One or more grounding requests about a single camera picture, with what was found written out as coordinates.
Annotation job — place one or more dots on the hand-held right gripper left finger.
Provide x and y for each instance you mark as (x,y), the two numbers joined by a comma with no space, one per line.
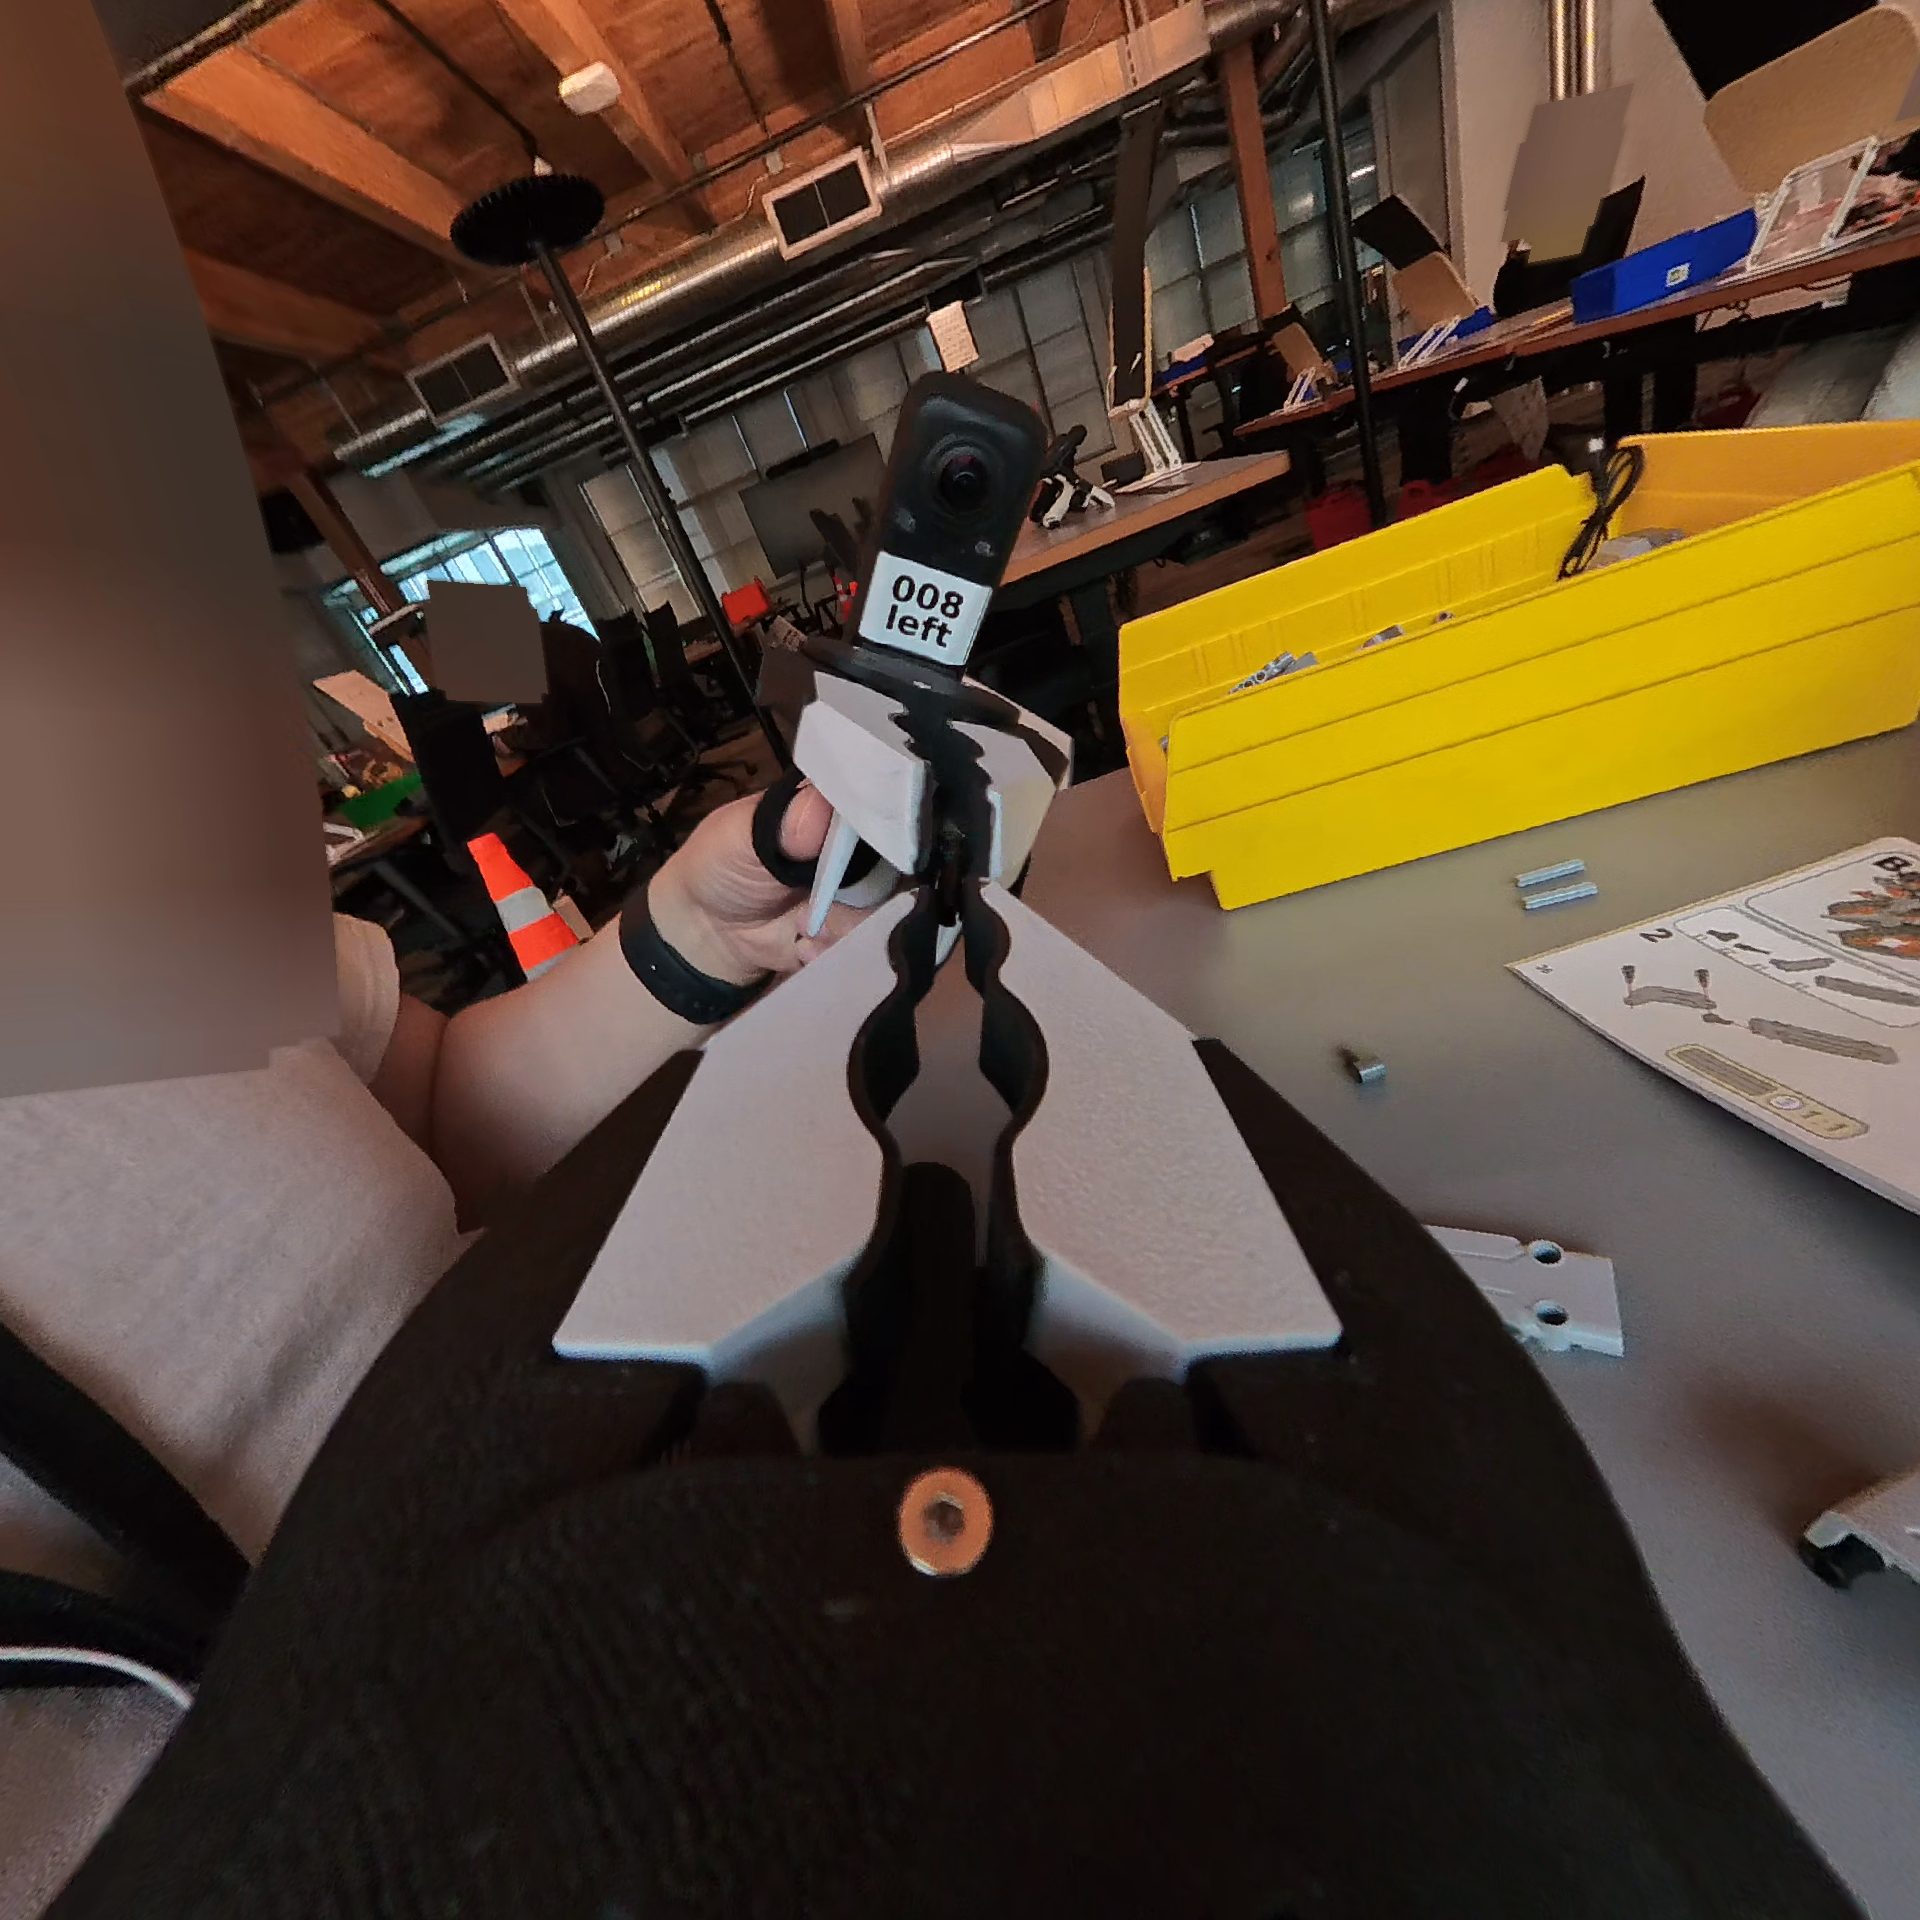
(720,1201)

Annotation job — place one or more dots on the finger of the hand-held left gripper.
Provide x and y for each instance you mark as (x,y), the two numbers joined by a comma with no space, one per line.
(1020,810)
(863,764)

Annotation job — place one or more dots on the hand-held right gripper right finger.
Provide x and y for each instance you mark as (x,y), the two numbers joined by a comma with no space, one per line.
(1170,1201)

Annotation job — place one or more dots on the person's left forearm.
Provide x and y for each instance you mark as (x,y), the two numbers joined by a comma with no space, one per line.
(523,1049)

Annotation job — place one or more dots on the grey desk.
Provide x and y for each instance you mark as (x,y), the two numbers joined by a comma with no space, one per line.
(1501,1140)

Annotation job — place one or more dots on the person's left hand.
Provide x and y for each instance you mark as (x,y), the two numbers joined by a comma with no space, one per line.
(720,901)

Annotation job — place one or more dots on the black office chair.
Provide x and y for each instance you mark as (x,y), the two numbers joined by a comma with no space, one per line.
(644,721)

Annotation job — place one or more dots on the black wristband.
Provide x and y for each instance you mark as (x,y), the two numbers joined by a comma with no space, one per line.
(674,974)

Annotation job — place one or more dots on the grey brick parts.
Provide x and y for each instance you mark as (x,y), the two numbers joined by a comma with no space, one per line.
(1276,669)

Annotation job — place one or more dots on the white ceiling air vent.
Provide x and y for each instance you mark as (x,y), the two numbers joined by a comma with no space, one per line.
(461,377)
(821,203)

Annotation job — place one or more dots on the orange traffic cone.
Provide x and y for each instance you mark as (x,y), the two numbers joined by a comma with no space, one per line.
(518,916)

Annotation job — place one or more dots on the grey rectangular panel brick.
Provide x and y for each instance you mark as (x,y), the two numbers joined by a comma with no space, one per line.
(1528,1283)

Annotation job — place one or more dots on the yellow plastic bin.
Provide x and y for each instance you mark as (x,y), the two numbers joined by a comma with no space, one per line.
(1501,764)
(1350,584)

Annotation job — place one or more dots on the plain black pole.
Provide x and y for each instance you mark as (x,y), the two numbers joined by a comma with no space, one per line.
(1343,223)

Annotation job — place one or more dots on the light grey axle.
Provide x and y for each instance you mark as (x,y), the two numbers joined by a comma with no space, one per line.
(1560,899)
(1553,870)

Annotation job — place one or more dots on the black pole with gear disc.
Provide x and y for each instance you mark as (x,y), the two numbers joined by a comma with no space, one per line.
(523,219)

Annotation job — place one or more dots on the person in beige shirt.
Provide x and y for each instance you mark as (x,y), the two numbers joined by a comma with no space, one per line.
(194,1230)

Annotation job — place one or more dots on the long wooden workbench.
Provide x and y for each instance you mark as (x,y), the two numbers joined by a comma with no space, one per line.
(1501,361)

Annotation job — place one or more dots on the instruction booklet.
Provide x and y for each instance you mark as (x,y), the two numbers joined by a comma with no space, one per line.
(1768,1021)

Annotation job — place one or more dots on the blue plastic bin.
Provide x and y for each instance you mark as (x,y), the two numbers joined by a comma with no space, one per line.
(1663,267)

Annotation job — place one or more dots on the grey curved brick assembly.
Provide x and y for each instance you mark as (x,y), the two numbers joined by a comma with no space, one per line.
(1866,1530)

